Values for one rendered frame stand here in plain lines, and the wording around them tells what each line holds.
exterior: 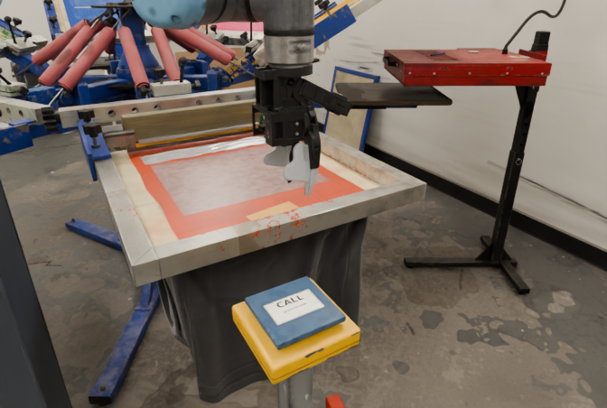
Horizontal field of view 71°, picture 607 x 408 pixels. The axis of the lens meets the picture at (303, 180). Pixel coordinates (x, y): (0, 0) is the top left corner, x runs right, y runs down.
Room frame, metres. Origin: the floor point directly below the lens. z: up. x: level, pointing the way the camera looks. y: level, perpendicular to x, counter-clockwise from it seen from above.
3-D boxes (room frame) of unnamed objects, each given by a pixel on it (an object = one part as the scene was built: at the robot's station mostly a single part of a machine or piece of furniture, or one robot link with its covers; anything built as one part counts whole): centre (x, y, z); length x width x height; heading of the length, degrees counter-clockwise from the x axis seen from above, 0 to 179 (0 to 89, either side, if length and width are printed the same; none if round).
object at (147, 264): (0.99, 0.19, 0.97); 0.79 x 0.58 x 0.04; 30
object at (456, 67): (1.91, -0.70, 1.06); 0.61 x 0.46 x 0.12; 90
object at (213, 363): (0.74, 0.05, 0.74); 0.45 x 0.03 x 0.43; 120
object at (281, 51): (0.66, 0.02, 1.27); 0.08 x 0.08 x 0.05
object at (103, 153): (1.06, 0.55, 0.98); 0.30 x 0.05 x 0.07; 30
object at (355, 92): (1.91, 0.05, 0.91); 1.34 x 0.40 x 0.08; 90
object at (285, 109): (0.66, 0.03, 1.19); 0.09 x 0.08 x 0.12; 120
